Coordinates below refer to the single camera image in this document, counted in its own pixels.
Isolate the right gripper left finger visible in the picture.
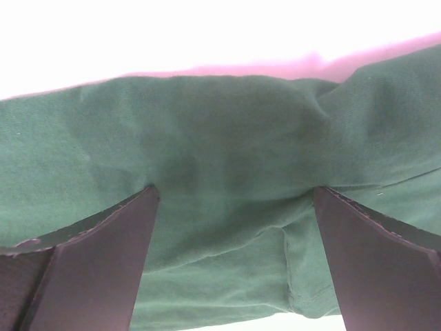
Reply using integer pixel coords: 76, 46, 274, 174
1, 186, 160, 331

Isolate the green t shirt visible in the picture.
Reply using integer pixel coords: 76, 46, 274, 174
1, 46, 440, 330

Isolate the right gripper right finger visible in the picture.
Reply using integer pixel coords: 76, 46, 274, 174
314, 187, 440, 331

